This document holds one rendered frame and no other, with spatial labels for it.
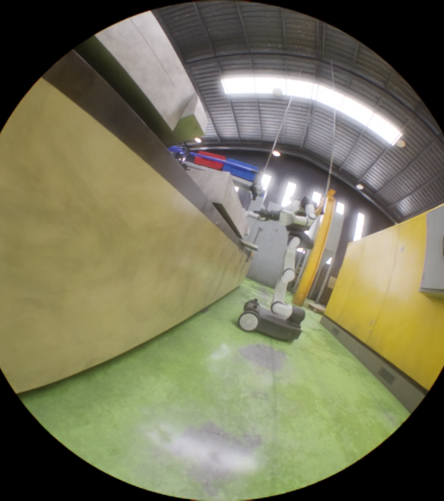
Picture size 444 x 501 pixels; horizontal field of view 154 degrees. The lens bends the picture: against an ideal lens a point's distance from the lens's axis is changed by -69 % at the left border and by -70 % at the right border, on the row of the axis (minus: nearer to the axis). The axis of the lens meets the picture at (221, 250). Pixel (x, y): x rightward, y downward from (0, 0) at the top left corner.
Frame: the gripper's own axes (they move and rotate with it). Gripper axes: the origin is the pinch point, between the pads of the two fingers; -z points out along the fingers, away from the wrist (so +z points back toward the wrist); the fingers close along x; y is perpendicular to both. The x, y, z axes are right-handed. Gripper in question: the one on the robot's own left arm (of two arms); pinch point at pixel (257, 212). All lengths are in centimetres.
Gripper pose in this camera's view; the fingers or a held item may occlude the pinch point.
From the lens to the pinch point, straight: 139.8
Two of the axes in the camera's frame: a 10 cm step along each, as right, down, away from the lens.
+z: 9.4, 2.0, -2.6
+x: 2.4, 1.2, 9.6
